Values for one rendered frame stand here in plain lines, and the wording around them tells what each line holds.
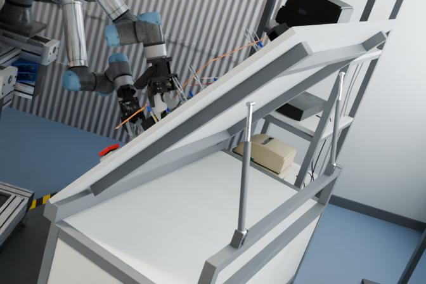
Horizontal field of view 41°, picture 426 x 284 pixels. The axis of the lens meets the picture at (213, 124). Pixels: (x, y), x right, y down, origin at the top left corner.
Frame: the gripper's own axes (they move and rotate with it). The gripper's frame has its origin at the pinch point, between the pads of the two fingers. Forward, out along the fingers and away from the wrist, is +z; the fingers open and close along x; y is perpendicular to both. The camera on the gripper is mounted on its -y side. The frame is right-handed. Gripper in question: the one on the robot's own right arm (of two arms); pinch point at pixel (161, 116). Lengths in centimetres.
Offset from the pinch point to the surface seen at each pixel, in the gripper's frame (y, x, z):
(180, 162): -28, 42, 27
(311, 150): 12, 92, 35
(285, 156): -8, 104, 41
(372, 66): 28, 148, 3
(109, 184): -12.6, -18.0, 19.1
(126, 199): -24.6, 1.1, 30.9
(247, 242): 33, -10, 40
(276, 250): 22, 27, 58
